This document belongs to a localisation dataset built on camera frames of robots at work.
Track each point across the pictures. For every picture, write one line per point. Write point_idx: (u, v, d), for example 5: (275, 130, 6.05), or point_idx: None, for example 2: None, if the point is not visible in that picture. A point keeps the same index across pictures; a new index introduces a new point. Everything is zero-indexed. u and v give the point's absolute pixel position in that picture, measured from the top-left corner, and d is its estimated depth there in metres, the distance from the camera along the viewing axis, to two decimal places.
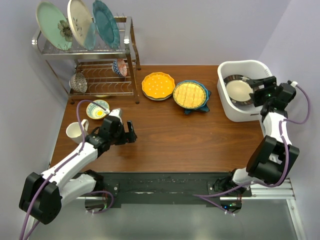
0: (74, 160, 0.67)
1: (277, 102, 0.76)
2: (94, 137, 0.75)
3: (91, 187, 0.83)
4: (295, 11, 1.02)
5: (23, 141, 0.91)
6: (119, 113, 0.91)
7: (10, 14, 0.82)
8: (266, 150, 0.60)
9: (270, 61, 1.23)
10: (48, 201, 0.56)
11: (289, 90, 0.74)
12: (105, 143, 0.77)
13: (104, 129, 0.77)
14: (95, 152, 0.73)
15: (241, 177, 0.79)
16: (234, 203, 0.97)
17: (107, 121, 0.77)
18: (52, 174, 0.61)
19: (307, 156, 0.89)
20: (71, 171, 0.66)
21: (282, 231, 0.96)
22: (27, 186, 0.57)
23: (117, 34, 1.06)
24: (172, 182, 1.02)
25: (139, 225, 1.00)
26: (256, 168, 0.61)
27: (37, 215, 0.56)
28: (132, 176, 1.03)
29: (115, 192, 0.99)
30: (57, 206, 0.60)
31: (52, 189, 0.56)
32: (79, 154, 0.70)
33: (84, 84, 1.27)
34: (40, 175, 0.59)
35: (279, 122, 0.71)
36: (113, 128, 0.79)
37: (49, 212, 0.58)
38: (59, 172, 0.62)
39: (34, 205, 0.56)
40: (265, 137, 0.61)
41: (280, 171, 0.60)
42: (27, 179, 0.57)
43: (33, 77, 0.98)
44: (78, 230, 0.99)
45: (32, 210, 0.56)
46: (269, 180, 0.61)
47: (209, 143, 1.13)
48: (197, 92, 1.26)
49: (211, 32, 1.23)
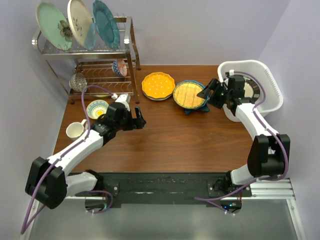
0: (79, 148, 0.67)
1: (237, 92, 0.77)
2: (99, 125, 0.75)
3: (92, 186, 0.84)
4: (295, 11, 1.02)
5: (23, 140, 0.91)
6: (127, 98, 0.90)
7: (10, 14, 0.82)
8: (263, 150, 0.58)
9: (269, 61, 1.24)
10: (54, 185, 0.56)
11: (240, 78, 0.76)
12: (111, 131, 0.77)
13: (108, 116, 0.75)
14: (100, 140, 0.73)
15: (243, 178, 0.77)
16: (234, 202, 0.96)
17: (111, 108, 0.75)
18: (58, 158, 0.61)
19: (307, 156, 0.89)
20: (76, 158, 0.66)
21: (283, 231, 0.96)
22: (33, 170, 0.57)
23: (117, 34, 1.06)
24: (172, 182, 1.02)
25: (139, 225, 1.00)
26: (262, 169, 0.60)
27: (43, 201, 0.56)
28: (132, 176, 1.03)
29: (115, 192, 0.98)
30: (62, 191, 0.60)
31: (57, 173, 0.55)
32: (85, 141, 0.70)
33: (84, 84, 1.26)
34: (46, 160, 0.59)
35: (253, 112, 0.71)
36: (118, 115, 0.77)
37: (55, 197, 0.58)
38: (65, 158, 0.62)
39: (39, 190, 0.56)
40: (257, 137, 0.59)
41: (281, 162, 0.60)
42: (33, 163, 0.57)
43: (33, 77, 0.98)
44: (78, 230, 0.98)
45: (38, 196, 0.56)
46: (274, 174, 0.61)
47: (209, 143, 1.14)
48: (198, 92, 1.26)
49: (211, 31, 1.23)
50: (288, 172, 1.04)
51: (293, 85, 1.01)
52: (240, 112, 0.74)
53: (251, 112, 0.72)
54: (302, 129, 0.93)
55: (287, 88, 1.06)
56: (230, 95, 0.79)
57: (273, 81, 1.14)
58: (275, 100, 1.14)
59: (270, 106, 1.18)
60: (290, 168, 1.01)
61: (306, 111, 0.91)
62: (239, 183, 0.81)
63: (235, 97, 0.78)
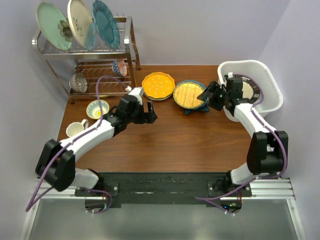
0: (90, 134, 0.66)
1: (235, 93, 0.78)
2: (111, 116, 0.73)
3: (93, 183, 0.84)
4: (295, 11, 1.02)
5: (23, 140, 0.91)
6: (141, 91, 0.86)
7: (10, 14, 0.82)
8: (262, 147, 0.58)
9: (269, 61, 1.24)
10: (64, 168, 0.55)
11: (238, 80, 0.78)
12: (122, 123, 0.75)
13: (120, 109, 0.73)
14: (110, 130, 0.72)
15: (243, 177, 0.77)
16: (234, 203, 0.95)
17: (124, 101, 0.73)
18: (70, 143, 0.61)
19: (307, 156, 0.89)
20: (87, 144, 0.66)
21: (282, 231, 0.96)
22: (45, 151, 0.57)
23: (117, 34, 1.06)
24: (172, 182, 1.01)
25: (139, 225, 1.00)
26: (261, 166, 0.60)
27: (51, 183, 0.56)
28: (132, 176, 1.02)
29: (115, 192, 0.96)
30: (72, 175, 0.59)
31: (68, 156, 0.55)
32: (97, 129, 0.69)
33: (84, 84, 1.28)
34: (58, 142, 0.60)
35: (251, 112, 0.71)
36: (130, 108, 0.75)
37: (64, 180, 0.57)
38: (76, 143, 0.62)
39: (49, 172, 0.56)
40: (255, 134, 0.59)
41: (280, 158, 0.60)
42: (46, 144, 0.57)
43: (33, 77, 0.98)
44: (78, 230, 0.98)
45: (47, 177, 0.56)
46: (273, 171, 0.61)
47: (209, 143, 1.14)
48: (198, 92, 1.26)
49: (211, 31, 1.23)
50: (288, 172, 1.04)
51: (292, 85, 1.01)
52: (239, 112, 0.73)
53: (250, 111, 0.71)
54: (302, 129, 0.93)
55: (287, 88, 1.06)
56: (228, 97, 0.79)
57: (273, 80, 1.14)
58: (275, 100, 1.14)
59: (270, 106, 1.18)
60: (290, 168, 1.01)
61: (306, 112, 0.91)
62: (239, 182, 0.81)
63: (233, 98, 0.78)
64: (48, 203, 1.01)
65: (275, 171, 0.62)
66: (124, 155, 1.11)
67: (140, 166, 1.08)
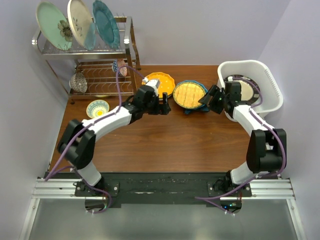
0: (109, 118, 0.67)
1: (233, 96, 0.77)
2: (129, 105, 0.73)
3: (97, 178, 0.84)
4: (295, 12, 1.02)
5: (23, 140, 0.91)
6: (157, 84, 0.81)
7: (10, 14, 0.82)
8: (260, 144, 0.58)
9: (269, 61, 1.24)
10: (84, 146, 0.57)
11: (236, 82, 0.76)
12: (138, 112, 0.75)
13: (138, 98, 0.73)
14: (127, 117, 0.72)
15: (242, 176, 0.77)
16: (234, 203, 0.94)
17: (142, 90, 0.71)
18: (91, 123, 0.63)
19: (307, 157, 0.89)
20: (107, 128, 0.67)
21: (282, 231, 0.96)
22: (68, 130, 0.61)
23: (117, 34, 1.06)
24: (172, 182, 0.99)
25: (139, 225, 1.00)
26: (260, 164, 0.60)
27: (72, 160, 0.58)
28: (132, 176, 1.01)
29: (115, 192, 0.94)
30: (90, 155, 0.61)
31: (89, 135, 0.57)
32: (116, 115, 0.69)
33: (84, 84, 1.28)
34: (80, 122, 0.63)
35: (250, 112, 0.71)
36: (148, 98, 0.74)
37: (83, 160, 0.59)
38: (97, 124, 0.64)
39: (70, 150, 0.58)
40: (253, 131, 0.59)
41: (279, 155, 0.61)
42: (69, 123, 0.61)
43: (33, 77, 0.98)
44: (78, 230, 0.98)
45: (68, 155, 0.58)
46: (273, 169, 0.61)
47: (209, 143, 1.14)
48: (198, 92, 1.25)
49: (211, 31, 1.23)
50: (288, 172, 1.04)
51: (292, 85, 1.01)
52: (237, 113, 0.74)
53: (248, 110, 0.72)
54: (302, 129, 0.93)
55: (288, 88, 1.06)
56: (227, 99, 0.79)
57: (273, 80, 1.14)
58: (274, 100, 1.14)
59: (270, 106, 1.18)
60: (290, 168, 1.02)
61: (306, 112, 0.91)
62: (239, 182, 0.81)
63: (231, 101, 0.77)
64: (48, 203, 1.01)
65: (274, 169, 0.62)
66: (124, 155, 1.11)
67: (140, 166, 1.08)
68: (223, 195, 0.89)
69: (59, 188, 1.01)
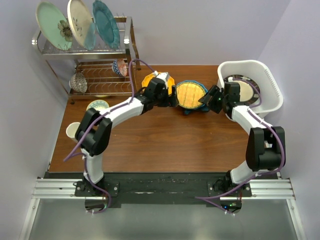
0: (123, 108, 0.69)
1: (232, 97, 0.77)
2: (141, 96, 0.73)
3: (100, 176, 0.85)
4: (294, 12, 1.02)
5: (23, 140, 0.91)
6: (167, 77, 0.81)
7: (10, 14, 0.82)
8: (259, 141, 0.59)
9: (269, 61, 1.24)
10: (101, 134, 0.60)
11: (235, 83, 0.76)
12: (150, 103, 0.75)
13: (149, 90, 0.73)
14: (140, 108, 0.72)
15: (241, 175, 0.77)
16: (234, 203, 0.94)
17: (153, 82, 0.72)
18: (107, 112, 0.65)
19: (307, 157, 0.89)
20: (120, 117, 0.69)
21: (282, 231, 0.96)
22: (86, 118, 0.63)
23: (117, 34, 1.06)
24: (172, 182, 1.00)
25: (139, 225, 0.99)
26: (259, 161, 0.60)
27: (89, 147, 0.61)
28: (132, 176, 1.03)
29: (115, 192, 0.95)
30: (106, 142, 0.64)
31: (106, 123, 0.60)
32: (129, 105, 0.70)
33: (84, 84, 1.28)
34: (97, 110, 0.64)
35: (248, 111, 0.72)
36: (159, 89, 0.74)
37: (100, 146, 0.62)
38: (113, 113, 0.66)
39: (87, 137, 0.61)
40: (252, 129, 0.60)
41: (278, 153, 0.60)
42: (86, 111, 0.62)
43: (33, 77, 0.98)
44: (78, 230, 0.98)
45: (85, 142, 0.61)
46: (272, 166, 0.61)
47: (209, 143, 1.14)
48: (198, 93, 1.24)
49: (211, 31, 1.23)
50: (288, 172, 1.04)
51: (292, 85, 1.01)
52: (236, 113, 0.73)
53: (246, 110, 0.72)
54: (302, 129, 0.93)
55: (287, 88, 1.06)
56: (226, 100, 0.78)
57: (273, 80, 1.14)
58: (274, 100, 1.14)
59: (270, 106, 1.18)
60: (290, 168, 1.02)
61: (306, 111, 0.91)
62: (239, 182, 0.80)
63: (230, 102, 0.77)
64: (48, 203, 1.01)
65: (274, 167, 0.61)
66: (124, 155, 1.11)
67: (140, 166, 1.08)
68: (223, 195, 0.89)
69: (59, 188, 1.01)
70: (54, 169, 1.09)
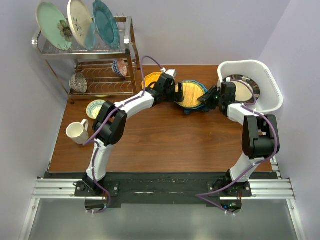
0: (136, 101, 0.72)
1: (227, 97, 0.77)
2: (151, 89, 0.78)
3: (103, 174, 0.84)
4: (294, 12, 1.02)
5: (23, 140, 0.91)
6: (174, 74, 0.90)
7: (10, 15, 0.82)
8: (252, 127, 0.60)
9: (269, 61, 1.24)
10: (118, 125, 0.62)
11: (231, 84, 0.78)
12: (159, 97, 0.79)
13: (159, 84, 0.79)
14: (151, 101, 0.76)
15: (241, 169, 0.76)
16: (234, 203, 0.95)
17: (163, 77, 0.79)
18: (122, 104, 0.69)
19: (307, 157, 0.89)
20: (134, 109, 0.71)
21: (283, 231, 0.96)
22: (103, 111, 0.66)
23: (117, 34, 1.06)
24: (172, 182, 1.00)
25: (139, 225, 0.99)
26: (255, 147, 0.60)
27: (106, 137, 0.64)
28: (132, 176, 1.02)
29: (115, 192, 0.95)
30: (121, 133, 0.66)
31: (122, 114, 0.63)
32: (141, 98, 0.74)
33: (84, 84, 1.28)
34: (112, 104, 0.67)
35: (242, 106, 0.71)
36: (167, 84, 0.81)
37: (116, 137, 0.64)
38: (128, 105, 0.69)
39: (104, 128, 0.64)
40: (246, 117, 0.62)
41: (272, 139, 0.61)
42: (103, 104, 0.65)
43: (33, 76, 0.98)
44: (78, 230, 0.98)
45: (103, 132, 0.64)
46: (267, 153, 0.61)
47: (209, 143, 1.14)
48: (197, 92, 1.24)
49: (211, 32, 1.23)
50: (288, 172, 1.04)
51: (293, 85, 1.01)
52: (231, 110, 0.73)
53: (240, 105, 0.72)
54: (302, 129, 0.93)
55: (288, 88, 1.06)
56: (222, 99, 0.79)
57: (273, 80, 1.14)
58: (274, 100, 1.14)
59: (270, 106, 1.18)
60: (290, 168, 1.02)
61: (306, 111, 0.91)
62: (237, 178, 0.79)
63: (225, 102, 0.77)
64: (48, 203, 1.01)
65: (269, 154, 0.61)
66: (124, 155, 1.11)
67: (140, 166, 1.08)
68: (222, 191, 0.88)
69: (59, 188, 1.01)
70: (54, 169, 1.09)
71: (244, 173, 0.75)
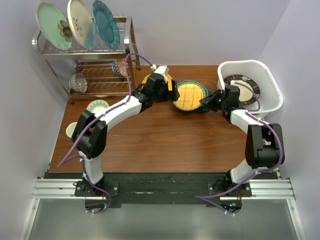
0: (121, 108, 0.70)
1: (231, 102, 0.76)
2: (139, 93, 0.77)
3: (100, 176, 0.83)
4: (294, 12, 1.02)
5: (23, 140, 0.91)
6: (166, 70, 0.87)
7: (10, 15, 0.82)
8: (257, 137, 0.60)
9: (269, 61, 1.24)
10: (96, 137, 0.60)
11: (235, 88, 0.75)
12: (148, 101, 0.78)
13: (147, 86, 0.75)
14: (138, 107, 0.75)
15: (242, 173, 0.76)
16: (234, 203, 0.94)
17: (151, 79, 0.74)
18: (102, 114, 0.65)
19: (306, 157, 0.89)
20: (118, 117, 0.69)
21: (282, 231, 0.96)
22: (81, 121, 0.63)
23: (117, 34, 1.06)
24: (172, 182, 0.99)
25: (139, 225, 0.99)
26: (259, 157, 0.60)
27: (85, 149, 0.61)
28: (132, 176, 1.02)
29: (115, 192, 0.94)
30: (103, 144, 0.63)
31: (101, 126, 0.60)
32: (126, 104, 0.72)
33: (84, 84, 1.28)
34: (92, 113, 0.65)
35: (246, 113, 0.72)
36: (157, 86, 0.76)
37: (96, 149, 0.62)
38: (108, 114, 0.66)
39: (83, 140, 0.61)
40: (250, 126, 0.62)
41: (276, 149, 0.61)
42: (81, 115, 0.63)
43: (33, 76, 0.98)
44: (78, 230, 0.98)
45: (81, 144, 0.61)
46: (271, 163, 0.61)
47: (209, 143, 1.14)
48: (197, 92, 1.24)
49: (211, 32, 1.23)
50: (287, 172, 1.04)
51: (293, 85, 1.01)
52: (234, 116, 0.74)
53: (243, 112, 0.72)
54: (301, 129, 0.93)
55: (287, 88, 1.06)
56: (226, 104, 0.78)
57: (273, 80, 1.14)
58: (274, 100, 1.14)
59: (270, 106, 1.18)
60: (290, 168, 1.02)
61: (306, 111, 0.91)
62: (239, 181, 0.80)
63: (228, 107, 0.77)
64: (48, 203, 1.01)
65: (273, 165, 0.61)
66: (125, 155, 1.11)
67: (140, 166, 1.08)
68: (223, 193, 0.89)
69: (59, 188, 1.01)
70: (54, 169, 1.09)
71: (245, 180, 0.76)
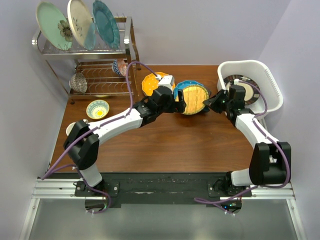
0: (118, 122, 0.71)
1: (236, 102, 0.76)
2: (142, 107, 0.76)
3: (99, 179, 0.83)
4: (295, 12, 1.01)
5: (23, 140, 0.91)
6: (171, 80, 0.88)
7: (10, 15, 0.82)
8: (264, 158, 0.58)
9: (269, 61, 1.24)
10: (85, 151, 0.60)
11: (241, 88, 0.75)
12: (151, 116, 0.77)
13: (153, 100, 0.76)
14: (138, 121, 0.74)
15: (243, 181, 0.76)
16: (234, 203, 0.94)
17: (157, 93, 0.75)
18: (97, 127, 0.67)
19: (306, 157, 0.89)
20: (114, 130, 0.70)
21: (282, 231, 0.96)
22: (74, 131, 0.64)
23: (117, 34, 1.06)
24: (172, 182, 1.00)
25: (139, 225, 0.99)
26: (264, 178, 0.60)
27: (75, 161, 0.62)
28: (132, 176, 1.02)
29: (115, 192, 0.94)
30: (94, 157, 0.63)
31: (92, 140, 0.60)
32: (125, 118, 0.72)
33: (84, 84, 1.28)
34: (86, 124, 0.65)
35: (253, 122, 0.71)
36: (162, 100, 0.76)
37: (86, 162, 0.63)
38: (103, 128, 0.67)
39: (73, 151, 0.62)
40: (257, 145, 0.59)
41: (283, 170, 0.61)
42: (75, 125, 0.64)
43: (33, 76, 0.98)
44: (78, 230, 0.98)
45: (72, 154, 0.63)
46: (277, 183, 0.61)
47: (209, 143, 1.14)
48: (200, 95, 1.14)
49: (211, 32, 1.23)
50: None
51: (293, 85, 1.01)
52: (240, 122, 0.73)
53: (251, 121, 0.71)
54: (301, 129, 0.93)
55: (287, 88, 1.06)
56: (231, 106, 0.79)
57: (273, 80, 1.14)
58: (274, 100, 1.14)
59: (270, 106, 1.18)
60: None
61: (306, 111, 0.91)
62: (238, 184, 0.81)
63: (235, 108, 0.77)
64: (48, 203, 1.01)
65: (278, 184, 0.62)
66: (124, 155, 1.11)
67: (140, 166, 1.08)
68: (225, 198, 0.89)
69: (59, 188, 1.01)
70: None
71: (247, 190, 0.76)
